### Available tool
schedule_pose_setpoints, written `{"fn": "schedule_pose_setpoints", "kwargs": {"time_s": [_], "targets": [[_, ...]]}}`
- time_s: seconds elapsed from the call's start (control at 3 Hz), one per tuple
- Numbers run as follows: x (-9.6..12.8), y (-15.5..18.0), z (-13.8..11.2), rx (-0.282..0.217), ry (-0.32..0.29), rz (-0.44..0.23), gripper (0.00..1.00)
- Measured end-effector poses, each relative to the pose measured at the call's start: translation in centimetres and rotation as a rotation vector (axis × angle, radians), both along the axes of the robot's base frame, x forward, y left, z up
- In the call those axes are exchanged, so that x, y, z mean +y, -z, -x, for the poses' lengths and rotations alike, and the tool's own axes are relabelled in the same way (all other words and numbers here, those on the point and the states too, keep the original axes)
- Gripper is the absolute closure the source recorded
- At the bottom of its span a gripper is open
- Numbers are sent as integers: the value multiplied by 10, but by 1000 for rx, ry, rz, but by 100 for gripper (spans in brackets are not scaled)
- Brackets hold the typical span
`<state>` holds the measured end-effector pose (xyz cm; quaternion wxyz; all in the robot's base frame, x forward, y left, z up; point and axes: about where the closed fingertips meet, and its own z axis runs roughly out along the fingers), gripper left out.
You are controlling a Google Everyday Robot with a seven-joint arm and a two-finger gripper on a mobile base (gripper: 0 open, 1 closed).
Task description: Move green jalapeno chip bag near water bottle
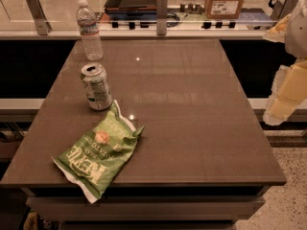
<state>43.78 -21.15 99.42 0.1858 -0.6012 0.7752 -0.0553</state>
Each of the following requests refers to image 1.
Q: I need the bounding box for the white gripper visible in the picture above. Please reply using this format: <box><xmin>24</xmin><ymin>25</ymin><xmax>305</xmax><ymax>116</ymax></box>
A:
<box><xmin>263</xmin><ymin>0</ymin><xmax>307</xmax><ymax>126</ymax></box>

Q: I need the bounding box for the green jalapeno chip bag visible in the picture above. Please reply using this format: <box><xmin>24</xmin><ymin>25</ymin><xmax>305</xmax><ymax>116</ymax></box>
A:
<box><xmin>53</xmin><ymin>101</ymin><xmax>144</xmax><ymax>203</ymax></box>

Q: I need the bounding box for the clear plastic water bottle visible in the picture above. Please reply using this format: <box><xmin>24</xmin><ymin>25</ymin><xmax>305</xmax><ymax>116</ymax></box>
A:
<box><xmin>76</xmin><ymin>0</ymin><xmax>103</xmax><ymax>61</ymax></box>

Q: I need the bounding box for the brown cardboard box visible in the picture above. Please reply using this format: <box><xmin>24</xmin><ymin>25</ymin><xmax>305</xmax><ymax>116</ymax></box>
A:
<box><xmin>204</xmin><ymin>0</ymin><xmax>244</xmax><ymax>19</ymax></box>

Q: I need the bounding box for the white green soda can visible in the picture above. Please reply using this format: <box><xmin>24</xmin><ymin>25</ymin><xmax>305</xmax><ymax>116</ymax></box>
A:
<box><xmin>81</xmin><ymin>62</ymin><xmax>112</xmax><ymax>110</ymax></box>

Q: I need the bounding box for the right metal rail bracket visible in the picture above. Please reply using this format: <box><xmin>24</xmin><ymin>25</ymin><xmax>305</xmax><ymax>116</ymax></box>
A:
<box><xmin>270</xmin><ymin>0</ymin><xmax>305</xmax><ymax>21</ymax></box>

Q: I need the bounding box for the metal rail bracket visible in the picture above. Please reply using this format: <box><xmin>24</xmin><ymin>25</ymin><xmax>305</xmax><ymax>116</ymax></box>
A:
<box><xmin>156</xmin><ymin>0</ymin><xmax>168</xmax><ymax>35</ymax></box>
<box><xmin>26</xmin><ymin>0</ymin><xmax>52</xmax><ymax>35</ymax></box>
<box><xmin>270</xmin><ymin>0</ymin><xmax>305</xmax><ymax>21</ymax></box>

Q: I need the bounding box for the middle metal rail bracket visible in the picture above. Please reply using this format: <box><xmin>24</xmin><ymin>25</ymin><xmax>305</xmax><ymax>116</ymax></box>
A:
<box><xmin>156</xmin><ymin>0</ymin><xmax>168</xmax><ymax>35</ymax></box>

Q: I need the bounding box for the left metal rail bracket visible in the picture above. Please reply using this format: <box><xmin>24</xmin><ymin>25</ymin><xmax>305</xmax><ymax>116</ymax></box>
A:
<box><xmin>26</xmin><ymin>0</ymin><xmax>52</xmax><ymax>35</ymax></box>

